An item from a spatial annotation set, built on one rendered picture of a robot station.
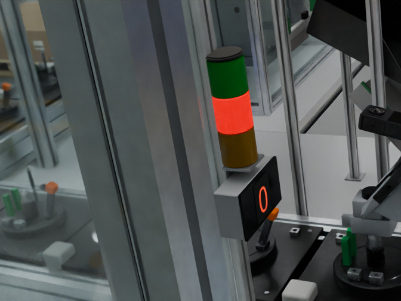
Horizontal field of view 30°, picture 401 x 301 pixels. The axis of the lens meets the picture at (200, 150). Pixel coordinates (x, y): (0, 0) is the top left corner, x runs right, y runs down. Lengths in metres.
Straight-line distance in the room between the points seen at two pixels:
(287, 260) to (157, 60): 1.12
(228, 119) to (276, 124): 1.19
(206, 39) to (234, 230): 0.26
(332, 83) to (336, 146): 0.48
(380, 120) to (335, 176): 0.73
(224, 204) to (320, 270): 0.35
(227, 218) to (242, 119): 0.14
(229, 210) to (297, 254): 0.37
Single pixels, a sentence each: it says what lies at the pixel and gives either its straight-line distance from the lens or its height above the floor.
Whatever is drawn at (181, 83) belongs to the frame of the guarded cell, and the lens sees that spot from 0.23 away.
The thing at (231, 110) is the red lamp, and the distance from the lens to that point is 0.97.
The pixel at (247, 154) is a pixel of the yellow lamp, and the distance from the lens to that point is 1.00.
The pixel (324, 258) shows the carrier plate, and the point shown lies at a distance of 1.33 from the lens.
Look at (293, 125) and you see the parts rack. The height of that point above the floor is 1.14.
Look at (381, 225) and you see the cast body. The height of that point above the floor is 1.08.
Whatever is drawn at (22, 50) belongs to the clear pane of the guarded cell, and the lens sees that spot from 0.19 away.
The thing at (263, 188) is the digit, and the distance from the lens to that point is 1.04.
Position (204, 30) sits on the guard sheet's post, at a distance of 0.96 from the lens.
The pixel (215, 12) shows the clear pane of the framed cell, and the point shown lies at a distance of 2.21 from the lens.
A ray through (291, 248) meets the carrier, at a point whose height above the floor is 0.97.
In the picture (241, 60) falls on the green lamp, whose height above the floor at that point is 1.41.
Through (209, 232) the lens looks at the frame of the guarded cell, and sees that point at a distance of 0.25.
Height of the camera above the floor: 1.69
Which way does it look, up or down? 24 degrees down
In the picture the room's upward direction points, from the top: 10 degrees counter-clockwise
